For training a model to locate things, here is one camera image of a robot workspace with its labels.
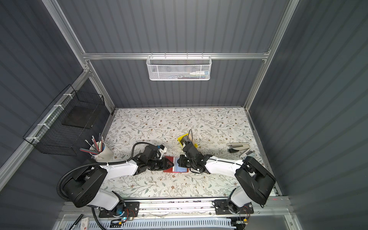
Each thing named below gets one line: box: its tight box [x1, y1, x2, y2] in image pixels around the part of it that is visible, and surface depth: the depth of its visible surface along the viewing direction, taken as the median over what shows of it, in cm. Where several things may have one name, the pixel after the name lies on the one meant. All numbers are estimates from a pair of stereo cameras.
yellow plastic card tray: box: [177, 133, 199, 149], surface depth 100 cm
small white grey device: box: [245, 150, 256, 157], surface depth 93 cm
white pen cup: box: [89, 141, 113, 163], surface depth 88 cm
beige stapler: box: [226, 142, 251, 154], surface depth 98 cm
